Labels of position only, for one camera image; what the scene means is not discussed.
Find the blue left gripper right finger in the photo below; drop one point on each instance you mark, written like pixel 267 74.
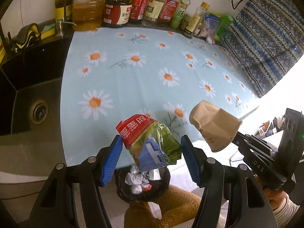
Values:
pixel 192 159

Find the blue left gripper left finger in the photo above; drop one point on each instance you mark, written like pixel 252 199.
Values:
pixel 108 158

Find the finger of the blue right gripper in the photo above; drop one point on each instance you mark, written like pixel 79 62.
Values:
pixel 243 140

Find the brown paper cup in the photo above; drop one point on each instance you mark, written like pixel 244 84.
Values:
pixel 217 126

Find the white cloth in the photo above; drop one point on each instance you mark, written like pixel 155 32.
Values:
pixel 135 180

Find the green blue snack packet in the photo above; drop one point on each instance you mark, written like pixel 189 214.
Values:
pixel 153 146

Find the grey wrapper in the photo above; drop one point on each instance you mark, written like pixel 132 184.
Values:
pixel 155 174

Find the red snack wrapper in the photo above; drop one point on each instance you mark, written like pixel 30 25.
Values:
pixel 131 129

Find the person's right forearm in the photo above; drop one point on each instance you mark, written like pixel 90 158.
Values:
pixel 284 210

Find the black trash bin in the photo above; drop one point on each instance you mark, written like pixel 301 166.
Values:
pixel 158 188

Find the black kitchen sink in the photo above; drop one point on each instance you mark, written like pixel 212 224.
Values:
pixel 31 87

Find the person's right hand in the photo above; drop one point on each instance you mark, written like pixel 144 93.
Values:
pixel 275 197

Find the orange fleece trouser legs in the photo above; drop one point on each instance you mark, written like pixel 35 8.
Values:
pixel 177 206

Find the daisy print blue tablecloth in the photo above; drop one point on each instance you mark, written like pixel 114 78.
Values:
pixel 112 74

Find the blue patterned cloth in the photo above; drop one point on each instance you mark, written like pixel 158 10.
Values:
pixel 266 40

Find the white salt bag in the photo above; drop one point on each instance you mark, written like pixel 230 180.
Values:
pixel 209 27

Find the sesame oil bottle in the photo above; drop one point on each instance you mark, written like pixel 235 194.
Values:
pixel 196 20

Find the small spice jar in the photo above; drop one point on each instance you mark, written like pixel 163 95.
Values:
pixel 185 21

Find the green pepper oil bottle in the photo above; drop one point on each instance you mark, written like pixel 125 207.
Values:
pixel 179 13

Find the yellow green sponge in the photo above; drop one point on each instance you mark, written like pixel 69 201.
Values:
pixel 48 31

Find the clear liquor bottle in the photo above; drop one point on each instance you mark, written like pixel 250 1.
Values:
pixel 152 12

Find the metal soap dispenser pump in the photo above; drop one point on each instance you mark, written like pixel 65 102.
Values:
pixel 60 23

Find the black yellow glove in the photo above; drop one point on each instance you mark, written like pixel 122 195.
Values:
pixel 26 37

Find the large cooking oil bottle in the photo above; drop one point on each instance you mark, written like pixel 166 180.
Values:
pixel 87 14

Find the dark soy sauce jug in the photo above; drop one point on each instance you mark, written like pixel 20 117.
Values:
pixel 116 13

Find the red label wine bottle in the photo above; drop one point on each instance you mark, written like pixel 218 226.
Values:
pixel 167 12

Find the red label vinegar bottle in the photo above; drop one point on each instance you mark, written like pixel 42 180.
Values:
pixel 137 11

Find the green cap sauce bottle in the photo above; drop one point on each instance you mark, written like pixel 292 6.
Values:
pixel 63 9

